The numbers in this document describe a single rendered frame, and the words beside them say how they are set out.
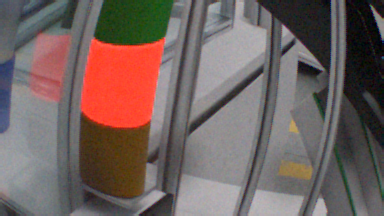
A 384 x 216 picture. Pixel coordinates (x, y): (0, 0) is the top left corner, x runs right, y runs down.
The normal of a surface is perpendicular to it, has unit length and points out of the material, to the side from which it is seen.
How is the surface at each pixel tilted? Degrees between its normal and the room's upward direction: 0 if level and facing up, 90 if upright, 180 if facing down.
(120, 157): 90
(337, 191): 90
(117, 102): 90
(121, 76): 90
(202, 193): 0
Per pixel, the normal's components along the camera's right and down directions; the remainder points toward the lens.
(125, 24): -0.07, 0.34
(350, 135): -0.51, 0.22
